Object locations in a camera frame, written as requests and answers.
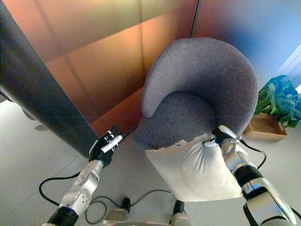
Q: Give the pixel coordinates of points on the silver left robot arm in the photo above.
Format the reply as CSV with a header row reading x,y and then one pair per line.
x,y
78,188

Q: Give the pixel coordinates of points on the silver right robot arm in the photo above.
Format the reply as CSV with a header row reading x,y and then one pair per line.
x,y
251,179

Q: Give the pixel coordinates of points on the white pillow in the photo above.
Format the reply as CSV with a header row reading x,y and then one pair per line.
x,y
195,169

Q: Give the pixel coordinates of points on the grey fabric armchair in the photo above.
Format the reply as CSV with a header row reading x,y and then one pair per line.
x,y
200,94

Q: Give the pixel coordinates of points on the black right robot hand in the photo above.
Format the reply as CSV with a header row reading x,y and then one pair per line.
x,y
219,137

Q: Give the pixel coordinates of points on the green potted plant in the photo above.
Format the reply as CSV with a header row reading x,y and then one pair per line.
x,y
277,101

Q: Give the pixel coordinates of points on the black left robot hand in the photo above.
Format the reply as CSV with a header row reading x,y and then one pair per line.
x,y
105,147

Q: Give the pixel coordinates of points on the dark rounded partition panel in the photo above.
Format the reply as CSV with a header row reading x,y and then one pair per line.
x,y
40,89

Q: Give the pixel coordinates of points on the left robot leg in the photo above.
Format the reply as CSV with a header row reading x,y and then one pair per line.
x,y
120,213

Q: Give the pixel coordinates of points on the robot leg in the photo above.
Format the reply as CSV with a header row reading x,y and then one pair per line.
x,y
120,213
179,213

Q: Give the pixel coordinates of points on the wooden planter box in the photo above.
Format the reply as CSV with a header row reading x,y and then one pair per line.
x,y
265,129

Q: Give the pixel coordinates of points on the right robot leg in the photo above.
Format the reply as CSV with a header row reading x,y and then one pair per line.
x,y
179,213

